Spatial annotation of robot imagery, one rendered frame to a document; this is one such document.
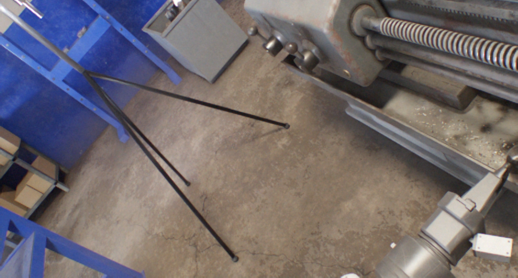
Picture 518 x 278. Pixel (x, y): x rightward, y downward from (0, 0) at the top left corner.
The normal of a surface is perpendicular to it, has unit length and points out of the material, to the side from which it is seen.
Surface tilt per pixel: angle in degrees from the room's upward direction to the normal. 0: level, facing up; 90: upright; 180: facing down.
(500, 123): 0
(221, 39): 90
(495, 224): 0
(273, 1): 32
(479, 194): 11
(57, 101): 90
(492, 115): 0
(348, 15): 90
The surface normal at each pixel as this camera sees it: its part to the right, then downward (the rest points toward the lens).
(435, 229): -0.51, -0.47
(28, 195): 0.45, 0.35
